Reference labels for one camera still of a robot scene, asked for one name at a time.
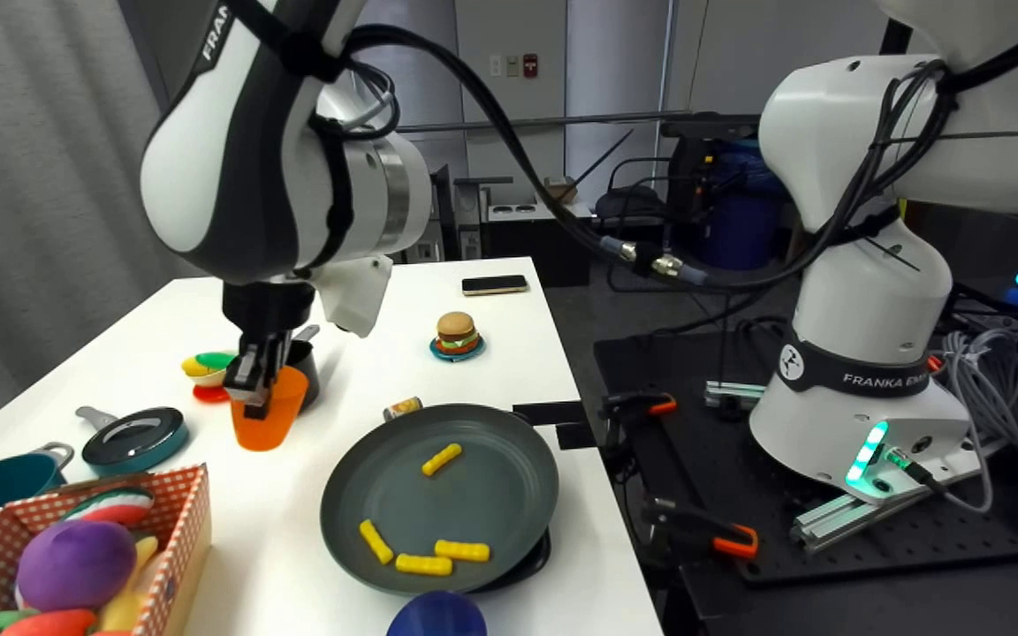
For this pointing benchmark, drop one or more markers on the red orange plush toy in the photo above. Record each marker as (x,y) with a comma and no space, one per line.
(52,623)

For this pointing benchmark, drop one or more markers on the black perforated base board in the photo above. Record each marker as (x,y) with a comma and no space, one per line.
(697,472)

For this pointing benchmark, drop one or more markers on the blue bin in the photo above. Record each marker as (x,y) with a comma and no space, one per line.
(759,216)

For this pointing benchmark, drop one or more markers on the aluminium profile rail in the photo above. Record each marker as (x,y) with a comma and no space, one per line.
(875,515)

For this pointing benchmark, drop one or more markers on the green toy disc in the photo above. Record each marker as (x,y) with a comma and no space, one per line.
(215,358)

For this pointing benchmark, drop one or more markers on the grey round plate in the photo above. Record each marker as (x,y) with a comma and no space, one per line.
(496,497)

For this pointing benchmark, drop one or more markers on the black electronics box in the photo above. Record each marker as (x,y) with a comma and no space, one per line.
(706,163)

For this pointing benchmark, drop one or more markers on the purple plush toy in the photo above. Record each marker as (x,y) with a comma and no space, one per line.
(70,565)

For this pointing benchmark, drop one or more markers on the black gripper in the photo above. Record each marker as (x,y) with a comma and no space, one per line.
(265,304)

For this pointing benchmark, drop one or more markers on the black phone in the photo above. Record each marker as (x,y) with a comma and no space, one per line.
(496,284)

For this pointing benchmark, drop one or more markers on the yellow toy disc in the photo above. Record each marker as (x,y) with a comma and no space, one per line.
(200,369)

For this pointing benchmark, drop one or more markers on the red white green plush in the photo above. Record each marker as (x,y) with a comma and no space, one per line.
(113,515)

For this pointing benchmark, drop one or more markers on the black cabinet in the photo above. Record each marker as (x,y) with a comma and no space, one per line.
(530,243)

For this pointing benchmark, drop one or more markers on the toy burger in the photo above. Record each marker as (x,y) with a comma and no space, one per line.
(458,330)

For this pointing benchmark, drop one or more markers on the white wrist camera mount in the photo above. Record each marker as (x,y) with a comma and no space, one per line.
(353,295)

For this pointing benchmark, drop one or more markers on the teal pan with glass lid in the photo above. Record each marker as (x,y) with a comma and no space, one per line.
(138,448)

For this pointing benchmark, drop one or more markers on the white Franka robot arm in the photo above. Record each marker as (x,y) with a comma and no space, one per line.
(875,295)

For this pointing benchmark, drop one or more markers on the red toy disc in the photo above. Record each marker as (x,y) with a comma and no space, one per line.
(214,395)

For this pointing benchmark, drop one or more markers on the black orange bar clamp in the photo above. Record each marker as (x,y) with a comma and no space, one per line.
(708,535)
(645,408)

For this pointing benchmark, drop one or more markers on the small teal plate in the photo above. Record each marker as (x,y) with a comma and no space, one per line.
(458,358)

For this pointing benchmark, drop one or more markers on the blue plastic cup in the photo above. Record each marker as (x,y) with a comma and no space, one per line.
(439,617)

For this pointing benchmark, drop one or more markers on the grey curtain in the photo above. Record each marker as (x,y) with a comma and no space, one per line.
(36,179)

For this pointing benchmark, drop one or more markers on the small yellow toy bottle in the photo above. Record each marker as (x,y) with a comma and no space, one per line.
(404,408)

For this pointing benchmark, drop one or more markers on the yellow toy fry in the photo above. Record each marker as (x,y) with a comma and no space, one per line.
(376,542)
(425,564)
(459,550)
(444,459)

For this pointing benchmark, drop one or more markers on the yellow plush toy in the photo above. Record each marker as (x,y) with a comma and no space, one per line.
(133,603)

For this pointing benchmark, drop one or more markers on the black flat plate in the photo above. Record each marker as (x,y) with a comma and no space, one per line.
(548,414)

